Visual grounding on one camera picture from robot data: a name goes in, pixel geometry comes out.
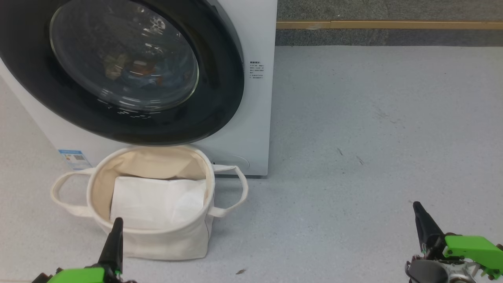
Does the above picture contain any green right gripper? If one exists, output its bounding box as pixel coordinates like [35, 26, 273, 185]
[413, 201, 503, 280]

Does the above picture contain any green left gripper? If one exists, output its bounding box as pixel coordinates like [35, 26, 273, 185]
[32, 217, 137, 283]

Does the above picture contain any black-rimmed glass washer door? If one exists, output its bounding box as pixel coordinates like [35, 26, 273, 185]
[0, 0, 245, 146]

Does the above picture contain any cream fabric laundry basket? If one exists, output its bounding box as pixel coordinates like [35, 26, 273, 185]
[50, 145, 249, 261]

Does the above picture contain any white front-load washing machine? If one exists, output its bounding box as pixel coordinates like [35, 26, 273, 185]
[0, 0, 278, 176]

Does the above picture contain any white folded cloth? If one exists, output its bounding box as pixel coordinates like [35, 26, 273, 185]
[110, 176, 207, 230]

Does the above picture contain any blue energy label sticker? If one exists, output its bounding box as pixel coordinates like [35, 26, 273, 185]
[58, 149, 92, 170]

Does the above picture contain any round white filter cover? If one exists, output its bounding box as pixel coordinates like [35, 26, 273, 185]
[219, 154, 250, 174]

